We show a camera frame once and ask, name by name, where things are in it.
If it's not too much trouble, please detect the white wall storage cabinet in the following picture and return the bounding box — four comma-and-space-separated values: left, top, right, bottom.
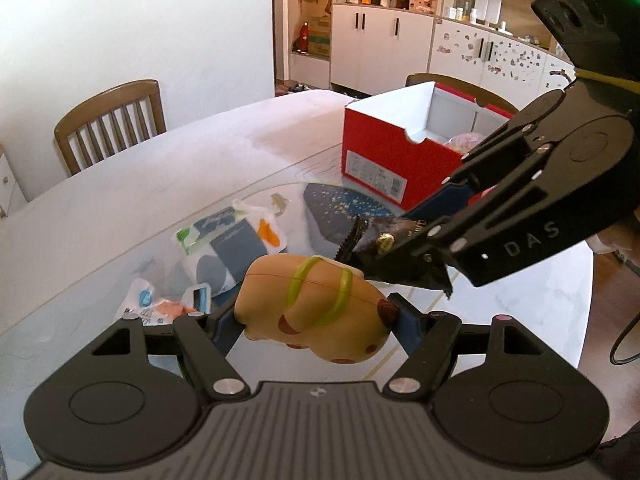
275, 0, 576, 98

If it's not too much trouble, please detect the white chicken snack packet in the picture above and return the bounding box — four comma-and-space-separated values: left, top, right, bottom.
116, 277, 213, 326

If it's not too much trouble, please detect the bread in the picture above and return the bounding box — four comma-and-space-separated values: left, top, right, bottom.
445, 132, 483, 151

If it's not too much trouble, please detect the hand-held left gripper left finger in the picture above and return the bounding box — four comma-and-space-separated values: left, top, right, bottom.
91, 304, 251, 403

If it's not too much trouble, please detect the red cardboard box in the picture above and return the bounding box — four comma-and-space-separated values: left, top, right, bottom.
342, 81, 521, 211

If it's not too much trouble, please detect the person's right hand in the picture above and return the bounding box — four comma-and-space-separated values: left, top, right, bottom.
590, 224, 640, 267

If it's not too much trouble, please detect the black cable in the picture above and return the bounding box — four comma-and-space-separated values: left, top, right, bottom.
609, 305, 640, 367

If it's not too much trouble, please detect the white blue tissue pack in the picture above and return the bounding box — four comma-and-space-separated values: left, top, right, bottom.
175, 205, 288, 293

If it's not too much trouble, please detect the wooden slat-back chair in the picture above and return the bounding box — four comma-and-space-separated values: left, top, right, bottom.
54, 79, 167, 176
405, 73, 521, 116

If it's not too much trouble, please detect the white marble desktop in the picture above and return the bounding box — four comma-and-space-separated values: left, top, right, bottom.
0, 89, 596, 391

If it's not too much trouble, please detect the black snack packet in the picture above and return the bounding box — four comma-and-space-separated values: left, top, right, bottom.
334, 215, 455, 300

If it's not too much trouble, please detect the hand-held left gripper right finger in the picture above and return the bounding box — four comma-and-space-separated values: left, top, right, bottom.
384, 295, 546, 401

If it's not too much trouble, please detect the yellow capybara toy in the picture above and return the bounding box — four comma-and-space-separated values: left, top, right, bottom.
234, 255, 398, 363

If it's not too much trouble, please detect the dark blue speckled placemat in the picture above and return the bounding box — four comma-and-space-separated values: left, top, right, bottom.
302, 182, 416, 246

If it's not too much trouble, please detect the white side cabinet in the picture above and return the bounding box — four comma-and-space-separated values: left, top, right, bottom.
0, 145, 28, 216

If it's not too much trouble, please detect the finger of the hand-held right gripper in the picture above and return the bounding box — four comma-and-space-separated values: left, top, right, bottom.
400, 152, 618, 291
402, 87, 576, 223

